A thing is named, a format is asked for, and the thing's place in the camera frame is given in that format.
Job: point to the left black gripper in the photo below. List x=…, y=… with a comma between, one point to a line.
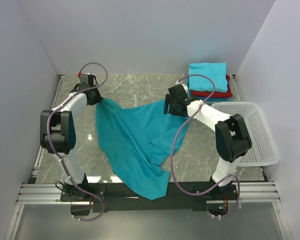
x=96, y=97

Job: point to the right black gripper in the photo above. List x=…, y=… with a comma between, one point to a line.
x=167, y=104

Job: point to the teal t shirt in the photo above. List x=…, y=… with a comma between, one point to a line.
x=202, y=98
x=137, y=142

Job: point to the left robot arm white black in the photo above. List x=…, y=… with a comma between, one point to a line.
x=58, y=134

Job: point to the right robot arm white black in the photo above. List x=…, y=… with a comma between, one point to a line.
x=232, y=137

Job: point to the folded teal t shirt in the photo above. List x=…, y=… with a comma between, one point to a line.
x=202, y=98

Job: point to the folded red t shirt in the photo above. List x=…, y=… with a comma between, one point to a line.
x=216, y=94

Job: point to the folded light blue t shirt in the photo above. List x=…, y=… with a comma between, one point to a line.
x=206, y=77

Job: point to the white plastic laundry basket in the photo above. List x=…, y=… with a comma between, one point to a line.
x=264, y=151

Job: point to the black base crossbar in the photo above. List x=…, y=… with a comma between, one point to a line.
x=118, y=197

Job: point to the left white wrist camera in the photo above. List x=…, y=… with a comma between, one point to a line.
x=84, y=73

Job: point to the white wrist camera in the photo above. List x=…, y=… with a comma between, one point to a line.
x=182, y=82
x=84, y=73

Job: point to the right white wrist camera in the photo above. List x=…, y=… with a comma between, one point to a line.
x=182, y=82

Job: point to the aluminium frame rail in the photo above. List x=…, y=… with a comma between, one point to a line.
x=19, y=206

